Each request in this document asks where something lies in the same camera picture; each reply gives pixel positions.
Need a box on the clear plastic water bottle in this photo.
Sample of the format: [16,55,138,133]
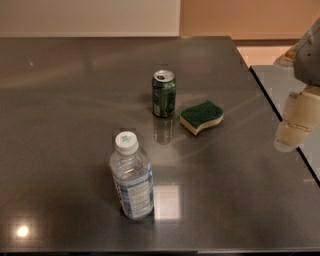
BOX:
[109,131,154,220]

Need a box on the green and yellow sponge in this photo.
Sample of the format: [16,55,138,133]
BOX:
[179,100,224,136]

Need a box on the green soda can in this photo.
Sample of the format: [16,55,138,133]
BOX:
[152,70,176,118]

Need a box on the grey side table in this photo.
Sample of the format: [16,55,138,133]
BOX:
[250,65,320,186]

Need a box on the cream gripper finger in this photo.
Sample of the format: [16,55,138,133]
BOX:
[274,85,320,152]
[273,44,298,69]

